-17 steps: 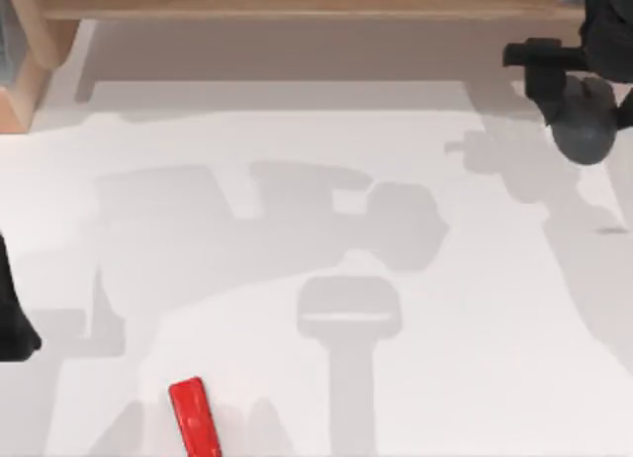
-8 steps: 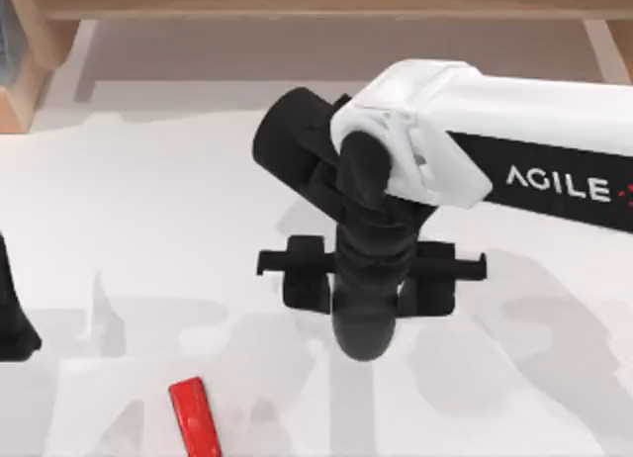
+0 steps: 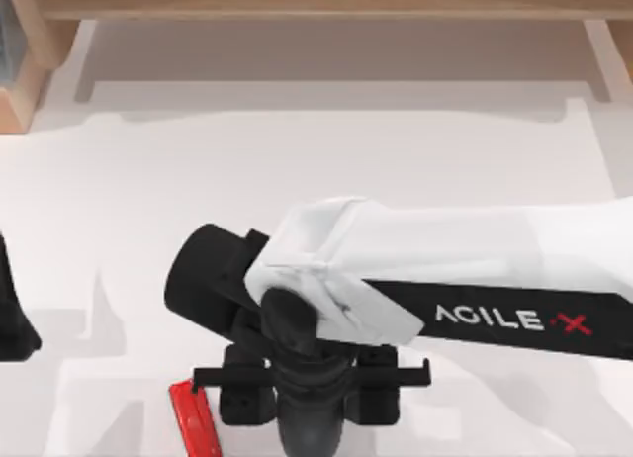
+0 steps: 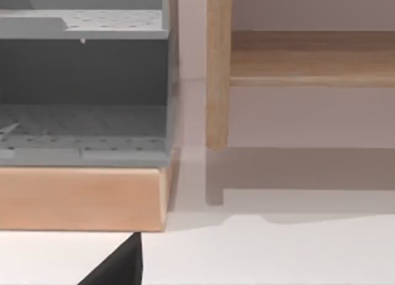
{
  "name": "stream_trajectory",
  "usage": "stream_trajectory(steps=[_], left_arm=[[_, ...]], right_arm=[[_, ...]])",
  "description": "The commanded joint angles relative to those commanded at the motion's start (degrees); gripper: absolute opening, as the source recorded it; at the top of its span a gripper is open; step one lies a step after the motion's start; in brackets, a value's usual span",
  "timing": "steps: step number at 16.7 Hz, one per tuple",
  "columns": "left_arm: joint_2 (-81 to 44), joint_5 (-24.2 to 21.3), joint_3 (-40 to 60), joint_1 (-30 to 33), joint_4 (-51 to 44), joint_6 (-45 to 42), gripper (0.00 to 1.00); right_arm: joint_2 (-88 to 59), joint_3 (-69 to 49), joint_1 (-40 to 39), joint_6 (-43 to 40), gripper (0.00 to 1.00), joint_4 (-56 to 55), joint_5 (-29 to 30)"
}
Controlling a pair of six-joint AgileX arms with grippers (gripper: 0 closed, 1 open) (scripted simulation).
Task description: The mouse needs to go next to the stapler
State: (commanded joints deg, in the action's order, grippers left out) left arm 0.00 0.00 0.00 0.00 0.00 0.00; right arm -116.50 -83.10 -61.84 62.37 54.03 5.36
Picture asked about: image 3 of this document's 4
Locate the red oblong object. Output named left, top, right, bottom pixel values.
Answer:
left=167, top=376, right=224, bottom=457

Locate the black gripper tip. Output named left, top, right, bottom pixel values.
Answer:
left=0, top=233, right=44, bottom=364

